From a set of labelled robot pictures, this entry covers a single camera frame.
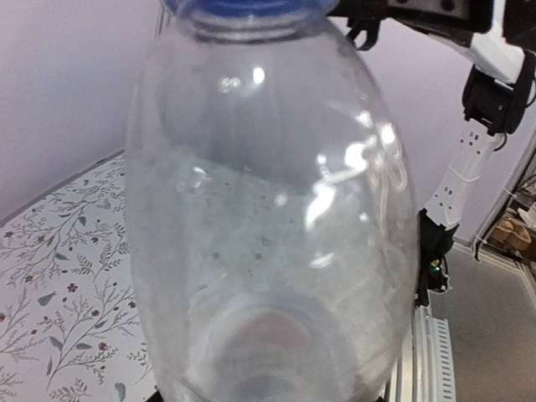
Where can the Pepsi bottle blue label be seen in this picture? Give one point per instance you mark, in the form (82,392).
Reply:
(270,218)

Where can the blue bottle cap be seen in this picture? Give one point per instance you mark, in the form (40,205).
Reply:
(257,8)

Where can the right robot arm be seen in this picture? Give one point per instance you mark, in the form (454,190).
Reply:
(498,37)

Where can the floral patterned table mat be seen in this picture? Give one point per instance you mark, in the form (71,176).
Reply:
(70,329)

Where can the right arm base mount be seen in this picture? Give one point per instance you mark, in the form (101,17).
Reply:
(435,242)

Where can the aluminium front rail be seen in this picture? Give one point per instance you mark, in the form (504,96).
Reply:
(425,370)

